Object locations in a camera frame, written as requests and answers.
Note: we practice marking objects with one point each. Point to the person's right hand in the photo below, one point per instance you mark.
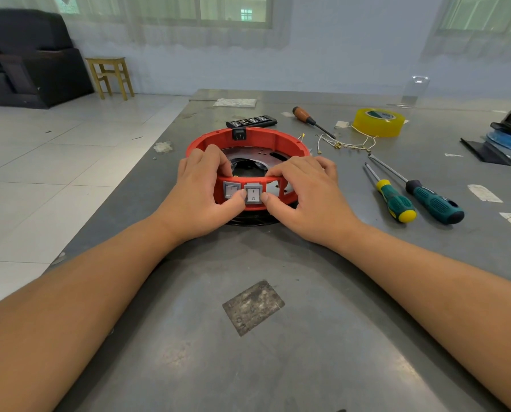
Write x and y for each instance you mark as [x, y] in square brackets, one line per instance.
[319, 205]

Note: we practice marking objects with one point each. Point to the narrow window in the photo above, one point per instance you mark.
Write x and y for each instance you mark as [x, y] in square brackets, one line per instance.
[482, 12]

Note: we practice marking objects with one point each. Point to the wooden stool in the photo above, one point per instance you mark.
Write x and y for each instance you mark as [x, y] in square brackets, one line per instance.
[107, 61]

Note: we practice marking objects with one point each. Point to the dark green black screwdriver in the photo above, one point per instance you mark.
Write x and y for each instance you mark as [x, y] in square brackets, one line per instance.
[437, 205]

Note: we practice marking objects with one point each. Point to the wide sheer curtain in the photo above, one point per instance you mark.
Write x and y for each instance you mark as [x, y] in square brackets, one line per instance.
[174, 36]

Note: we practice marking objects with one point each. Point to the black flat plate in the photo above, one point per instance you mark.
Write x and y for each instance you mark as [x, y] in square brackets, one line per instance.
[485, 151]

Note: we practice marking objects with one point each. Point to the black bit set case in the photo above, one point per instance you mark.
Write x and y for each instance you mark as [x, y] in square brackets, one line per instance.
[252, 121]

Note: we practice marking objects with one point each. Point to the small black plug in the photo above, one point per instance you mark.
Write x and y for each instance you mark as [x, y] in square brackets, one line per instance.
[238, 133]

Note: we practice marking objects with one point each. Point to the small white card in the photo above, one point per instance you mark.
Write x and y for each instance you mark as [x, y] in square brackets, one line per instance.
[342, 124]

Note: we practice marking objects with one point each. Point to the narrow sheer curtain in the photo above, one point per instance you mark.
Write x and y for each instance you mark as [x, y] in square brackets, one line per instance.
[474, 47]

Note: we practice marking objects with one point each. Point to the white paper sheet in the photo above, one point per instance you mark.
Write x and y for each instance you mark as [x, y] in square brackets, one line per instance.
[234, 102]

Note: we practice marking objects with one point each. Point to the black armchair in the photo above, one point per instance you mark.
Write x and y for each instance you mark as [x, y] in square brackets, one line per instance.
[41, 77]

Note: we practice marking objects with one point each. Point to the wide window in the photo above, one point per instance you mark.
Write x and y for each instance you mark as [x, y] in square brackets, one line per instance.
[234, 8]

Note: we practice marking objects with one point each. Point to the person's right forearm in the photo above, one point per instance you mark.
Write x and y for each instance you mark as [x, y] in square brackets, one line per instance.
[444, 304]

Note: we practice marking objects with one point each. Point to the yellow tape roll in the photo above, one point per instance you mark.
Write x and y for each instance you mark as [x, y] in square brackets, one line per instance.
[375, 129]

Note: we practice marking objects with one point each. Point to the person's left forearm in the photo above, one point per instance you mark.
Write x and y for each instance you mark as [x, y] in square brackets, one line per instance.
[58, 317]

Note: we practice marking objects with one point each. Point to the person's left hand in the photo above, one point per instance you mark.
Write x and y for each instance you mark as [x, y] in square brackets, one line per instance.
[191, 210]

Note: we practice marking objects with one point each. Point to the clear acrylic stand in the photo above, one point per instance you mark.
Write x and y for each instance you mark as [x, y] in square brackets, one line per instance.
[410, 100]

